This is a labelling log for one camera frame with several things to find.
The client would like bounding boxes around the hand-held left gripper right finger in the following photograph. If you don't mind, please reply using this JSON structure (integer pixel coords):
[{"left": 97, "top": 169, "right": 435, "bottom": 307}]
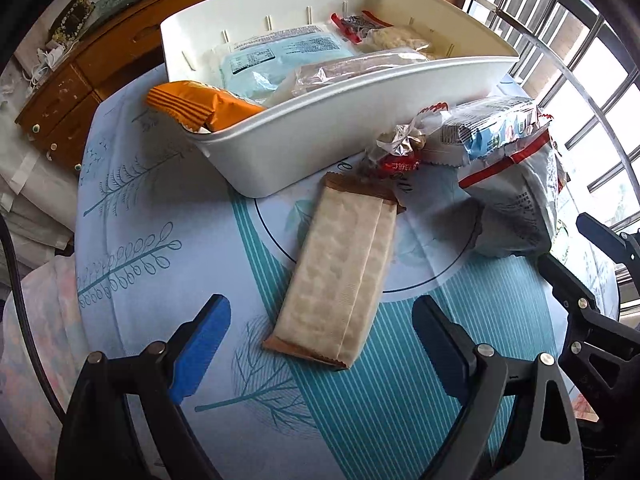
[{"left": 411, "top": 294, "right": 583, "bottom": 480}]

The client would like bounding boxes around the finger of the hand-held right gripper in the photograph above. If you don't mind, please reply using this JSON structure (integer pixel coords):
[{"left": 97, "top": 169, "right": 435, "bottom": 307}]
[
  {"left": 537, "top": 252, "right": 640, "bottom": 411},
  {"left": 575, "top": 212, "right": 640, "bottom": 271}
]

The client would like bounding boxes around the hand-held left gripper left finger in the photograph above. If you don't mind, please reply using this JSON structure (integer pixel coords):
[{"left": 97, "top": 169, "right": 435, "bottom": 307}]
[{"left": 55, "top": 294, "right": 233, "bottom": 480}]

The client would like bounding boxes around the red and white cookie bag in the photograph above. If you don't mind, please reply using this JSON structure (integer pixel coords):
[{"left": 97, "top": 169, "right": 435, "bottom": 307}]
[{"left": 457, "top": 130, "right": 568, "bottom": 260}]

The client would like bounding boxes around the long beige snack packet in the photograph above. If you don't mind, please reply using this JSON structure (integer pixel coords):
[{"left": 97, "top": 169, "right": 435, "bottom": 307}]
[{"left": 262, "top": 171, "right": 407, "bottom": 371}]

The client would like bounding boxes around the blue and white snack packet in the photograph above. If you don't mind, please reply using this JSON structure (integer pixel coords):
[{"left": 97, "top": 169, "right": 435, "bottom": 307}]
[{"left": 425, "top": 96, "right": 553, "bottom": 168}]

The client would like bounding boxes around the small clear red-label packet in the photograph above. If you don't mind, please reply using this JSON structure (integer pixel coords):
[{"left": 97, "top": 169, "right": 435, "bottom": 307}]
[{"left": 362, "top": 102, "right": 451, "bottom": 181}]

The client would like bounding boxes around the orange and white oat packet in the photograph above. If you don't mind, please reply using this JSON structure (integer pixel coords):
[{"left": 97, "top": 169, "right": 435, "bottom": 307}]
[{"left": 145, "top": 81, "right": 266, "bottom": 133}]

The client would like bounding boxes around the white plastic storage bin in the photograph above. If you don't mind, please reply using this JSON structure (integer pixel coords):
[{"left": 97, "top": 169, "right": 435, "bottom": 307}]
[{"left": 160, "top": 0, "right": 521, "bottom": 198}]

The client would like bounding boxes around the large clear bag of puffs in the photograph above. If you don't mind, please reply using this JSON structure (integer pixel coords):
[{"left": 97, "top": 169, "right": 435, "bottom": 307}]
[{"left": 357, "top": 25, "right": 436, "bottom": 61}]

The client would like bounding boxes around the large light blue packet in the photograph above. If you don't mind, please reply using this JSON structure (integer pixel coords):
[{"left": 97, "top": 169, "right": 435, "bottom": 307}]
[{"left": 200, "top": 24, "right": 361, "bottom": 106}]

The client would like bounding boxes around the small red striped date packet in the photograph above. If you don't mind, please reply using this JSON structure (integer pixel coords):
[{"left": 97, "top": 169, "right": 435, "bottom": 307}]
[{"left": 330, "top": 9, "right": 396, "bottom": 43}]

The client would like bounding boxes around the pastel patterned blanket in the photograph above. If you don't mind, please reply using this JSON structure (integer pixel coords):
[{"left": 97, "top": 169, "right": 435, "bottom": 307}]
[{"left": 0, "top": 252, "right": 101, "bottom": 480}]

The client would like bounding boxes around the window with metal grille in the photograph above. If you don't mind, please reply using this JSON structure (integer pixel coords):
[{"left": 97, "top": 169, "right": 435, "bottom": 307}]
[{"left": 460, "top": 0, "right": 640, "bottom": 321}]

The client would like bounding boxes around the white lace cover cloth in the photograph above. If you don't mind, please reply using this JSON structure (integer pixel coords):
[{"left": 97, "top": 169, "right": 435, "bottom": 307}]
[{"left": 0, "top": 125, "right": 76, "bottom": 271}]

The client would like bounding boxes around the translucent wrapped snack packet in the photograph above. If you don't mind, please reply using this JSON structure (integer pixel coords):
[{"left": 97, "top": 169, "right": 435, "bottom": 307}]
[{"left": 287, "top": 46, "right": 431, "bottom": 98}]

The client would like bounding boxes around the wooden desk with drawers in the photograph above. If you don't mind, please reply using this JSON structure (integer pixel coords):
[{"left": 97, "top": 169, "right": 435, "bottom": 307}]
[{"left": 15, "top": 0, "right": 451, "bottom": 176}]

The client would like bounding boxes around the dark floral pencil case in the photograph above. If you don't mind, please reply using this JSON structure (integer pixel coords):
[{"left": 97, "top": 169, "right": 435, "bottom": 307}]
[{"left": 47, "top": 0, "right": 96, "bottom": 46}]

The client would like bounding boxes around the black cable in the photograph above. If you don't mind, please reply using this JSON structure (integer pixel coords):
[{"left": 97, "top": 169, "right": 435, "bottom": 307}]
[{"left": 0, "top": 217, "right": 68, "bottom": 426}]

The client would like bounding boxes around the white charger with cables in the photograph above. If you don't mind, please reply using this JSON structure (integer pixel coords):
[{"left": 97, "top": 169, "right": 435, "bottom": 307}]
[{"left": 12, "top": 40, "right": 81, "bottom": 91}]

